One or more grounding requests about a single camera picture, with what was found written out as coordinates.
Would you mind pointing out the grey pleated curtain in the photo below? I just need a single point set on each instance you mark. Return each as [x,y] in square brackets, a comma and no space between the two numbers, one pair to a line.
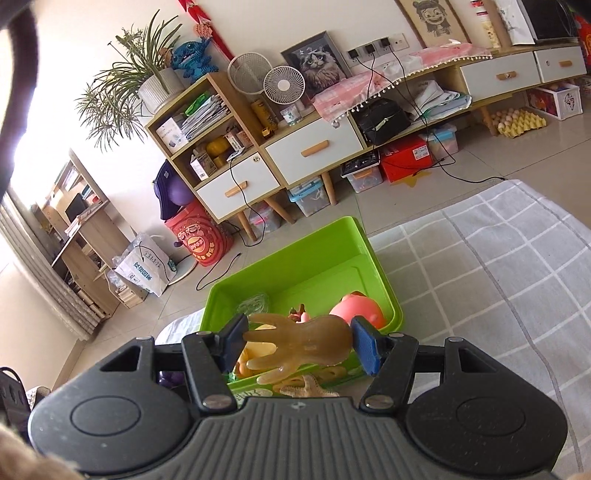
[41,277]

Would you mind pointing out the white fan grille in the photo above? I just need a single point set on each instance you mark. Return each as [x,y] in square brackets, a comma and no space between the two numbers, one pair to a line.
[247,71]

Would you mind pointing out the stack of papers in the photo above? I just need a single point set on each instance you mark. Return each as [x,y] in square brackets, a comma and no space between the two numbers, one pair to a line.
[205,115]

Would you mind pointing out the yellow toy lemon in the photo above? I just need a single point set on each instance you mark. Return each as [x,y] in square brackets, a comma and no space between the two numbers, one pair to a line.
[256,354]

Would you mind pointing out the white desk fan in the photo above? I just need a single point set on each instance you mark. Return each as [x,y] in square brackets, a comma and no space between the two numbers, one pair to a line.
[284,83]

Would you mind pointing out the white patterned crate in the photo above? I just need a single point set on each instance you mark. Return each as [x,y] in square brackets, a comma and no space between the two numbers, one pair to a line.
[554,102]

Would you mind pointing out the wooden shelf cabinet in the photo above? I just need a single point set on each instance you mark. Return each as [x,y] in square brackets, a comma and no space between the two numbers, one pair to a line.
[240,184]

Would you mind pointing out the folded cloth pile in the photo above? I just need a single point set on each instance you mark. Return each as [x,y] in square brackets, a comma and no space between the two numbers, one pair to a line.
[438,101]

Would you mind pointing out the blue plush toy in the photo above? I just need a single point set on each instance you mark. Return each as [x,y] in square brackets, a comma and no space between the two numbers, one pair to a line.
[191,60]

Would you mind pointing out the pink round toy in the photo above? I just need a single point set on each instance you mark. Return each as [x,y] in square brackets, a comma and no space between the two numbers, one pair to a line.
[360,311]

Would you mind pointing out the red hanging ornament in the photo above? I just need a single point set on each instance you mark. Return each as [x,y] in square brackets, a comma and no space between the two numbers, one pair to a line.
[207,27]

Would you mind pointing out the glass cup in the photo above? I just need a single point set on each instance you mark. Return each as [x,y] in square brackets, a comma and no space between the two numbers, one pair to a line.
[292,115]

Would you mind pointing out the black bag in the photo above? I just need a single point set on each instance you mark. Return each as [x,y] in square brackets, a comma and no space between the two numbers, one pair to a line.
[381,120]

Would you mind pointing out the tan starfish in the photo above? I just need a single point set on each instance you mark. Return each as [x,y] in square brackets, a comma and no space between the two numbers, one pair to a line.
[307,387]

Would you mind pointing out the grey plaid blanket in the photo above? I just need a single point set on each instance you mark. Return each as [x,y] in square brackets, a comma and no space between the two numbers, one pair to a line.
[485,277]

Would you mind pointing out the red bucket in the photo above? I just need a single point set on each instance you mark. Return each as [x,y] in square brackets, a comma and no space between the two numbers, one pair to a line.
[198,237]

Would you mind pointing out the green plastic box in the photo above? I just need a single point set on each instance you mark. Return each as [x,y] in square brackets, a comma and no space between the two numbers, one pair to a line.
[304,272]

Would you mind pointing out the small white carton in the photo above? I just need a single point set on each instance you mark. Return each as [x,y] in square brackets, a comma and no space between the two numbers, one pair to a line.
[202,167]

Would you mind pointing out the framed cat picture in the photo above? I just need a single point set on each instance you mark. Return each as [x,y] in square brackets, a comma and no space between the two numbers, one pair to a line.
[318,64]

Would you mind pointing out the wooden desk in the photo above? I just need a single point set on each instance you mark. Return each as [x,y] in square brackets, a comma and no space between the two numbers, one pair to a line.
[78,240]

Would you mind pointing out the tan fuzzy cloth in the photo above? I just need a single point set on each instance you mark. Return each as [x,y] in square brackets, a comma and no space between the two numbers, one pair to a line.
[27,457]

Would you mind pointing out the blue lidded storage box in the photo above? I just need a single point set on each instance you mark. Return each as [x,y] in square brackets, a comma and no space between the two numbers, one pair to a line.
[307,198]

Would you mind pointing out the wall sockets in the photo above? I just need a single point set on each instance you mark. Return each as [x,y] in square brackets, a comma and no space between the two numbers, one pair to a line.
[378,46]

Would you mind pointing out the potted green plant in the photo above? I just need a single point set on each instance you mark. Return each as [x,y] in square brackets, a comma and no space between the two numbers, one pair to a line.
[161,87]

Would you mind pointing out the yellow egg tray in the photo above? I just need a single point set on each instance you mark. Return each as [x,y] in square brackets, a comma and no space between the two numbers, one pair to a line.
[519,123]

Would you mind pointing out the pink tasselled cloth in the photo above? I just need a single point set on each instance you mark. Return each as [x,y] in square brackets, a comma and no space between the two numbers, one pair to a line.
[341,92]

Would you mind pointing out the black lidded storage box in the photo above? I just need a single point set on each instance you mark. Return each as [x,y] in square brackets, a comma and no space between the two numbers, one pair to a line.
[362,173]

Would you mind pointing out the yellow bottle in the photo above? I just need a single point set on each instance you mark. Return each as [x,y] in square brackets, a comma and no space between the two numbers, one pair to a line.
[264,115]

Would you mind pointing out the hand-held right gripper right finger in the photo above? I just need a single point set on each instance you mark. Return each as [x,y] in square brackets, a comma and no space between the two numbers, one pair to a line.
[364,346]

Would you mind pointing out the framed cartoon portrait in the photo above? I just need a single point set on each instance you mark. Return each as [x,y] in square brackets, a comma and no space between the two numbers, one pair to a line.
[434,21]

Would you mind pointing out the black microwave oven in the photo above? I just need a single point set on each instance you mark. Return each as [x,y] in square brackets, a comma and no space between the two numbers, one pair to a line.
[549,11]

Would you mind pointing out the purple toy grapes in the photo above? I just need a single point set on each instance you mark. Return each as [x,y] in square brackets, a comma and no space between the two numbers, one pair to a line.
[168,377]

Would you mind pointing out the clear storage box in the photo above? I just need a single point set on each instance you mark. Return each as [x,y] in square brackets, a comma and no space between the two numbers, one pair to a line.
[265,219]
[443,142]

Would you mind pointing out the brown rubber octopus toy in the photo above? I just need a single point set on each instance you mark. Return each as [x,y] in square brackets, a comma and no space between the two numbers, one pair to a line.
[314,337]

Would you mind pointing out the purple ball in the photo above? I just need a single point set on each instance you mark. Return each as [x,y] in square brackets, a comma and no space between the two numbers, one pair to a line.
[178,191]

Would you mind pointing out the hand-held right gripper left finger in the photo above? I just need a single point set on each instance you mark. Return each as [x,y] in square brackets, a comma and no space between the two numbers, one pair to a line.
[233,341]

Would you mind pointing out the red cardboard box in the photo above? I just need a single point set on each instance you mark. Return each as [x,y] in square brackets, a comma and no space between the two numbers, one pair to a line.
[406,159]

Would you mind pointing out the white box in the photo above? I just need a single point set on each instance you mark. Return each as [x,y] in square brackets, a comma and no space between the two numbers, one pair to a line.
[170,134]

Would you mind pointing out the wooden low cabinet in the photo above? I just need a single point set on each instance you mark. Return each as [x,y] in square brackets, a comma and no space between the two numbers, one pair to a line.
[314,147]

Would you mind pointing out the clear plastic holder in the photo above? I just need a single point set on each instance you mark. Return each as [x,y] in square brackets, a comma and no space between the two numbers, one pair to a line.
[253,304]

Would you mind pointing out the white paper bag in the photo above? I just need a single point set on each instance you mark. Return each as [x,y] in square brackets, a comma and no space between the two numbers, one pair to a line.
[143,267]

